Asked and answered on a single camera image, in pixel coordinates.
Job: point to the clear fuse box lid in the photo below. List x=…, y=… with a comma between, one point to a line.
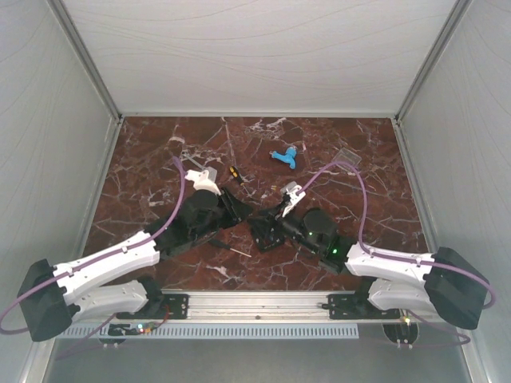
x=345, y=155

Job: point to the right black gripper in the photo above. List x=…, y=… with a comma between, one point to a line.
x=283, y=219

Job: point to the blue plastic faucet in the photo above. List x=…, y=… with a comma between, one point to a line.
x=287, y=158

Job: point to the slotted grey cable duct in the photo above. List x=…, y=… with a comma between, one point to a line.
x=236, y=331

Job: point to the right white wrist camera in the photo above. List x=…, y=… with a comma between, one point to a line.
x=292, y=193

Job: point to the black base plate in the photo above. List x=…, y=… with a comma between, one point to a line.
x=355, y=307
x=171, y=306

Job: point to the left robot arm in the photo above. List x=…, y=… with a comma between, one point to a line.
x=55, y=297

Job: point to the black fuse box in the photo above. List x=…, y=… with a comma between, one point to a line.
x=266, y=237

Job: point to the aluminium front rail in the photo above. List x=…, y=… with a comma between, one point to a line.
x=227, y=305

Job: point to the silver wrench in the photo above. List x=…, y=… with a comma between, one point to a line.
x=186, y=155

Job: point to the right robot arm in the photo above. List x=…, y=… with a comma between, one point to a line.
x=443, y=283

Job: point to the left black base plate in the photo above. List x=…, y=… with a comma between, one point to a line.
x=171, y=306

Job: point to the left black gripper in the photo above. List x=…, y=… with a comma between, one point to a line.
x=237, y=210

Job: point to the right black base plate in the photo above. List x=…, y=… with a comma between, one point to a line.
x=355, y=307

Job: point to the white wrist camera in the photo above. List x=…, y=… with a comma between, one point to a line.
x=204, y=180
x=292, y=193

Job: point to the yellow black screwdriver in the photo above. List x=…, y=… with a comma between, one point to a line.
x=239, y=179

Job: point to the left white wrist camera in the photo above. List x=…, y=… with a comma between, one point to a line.
x=204, y=180

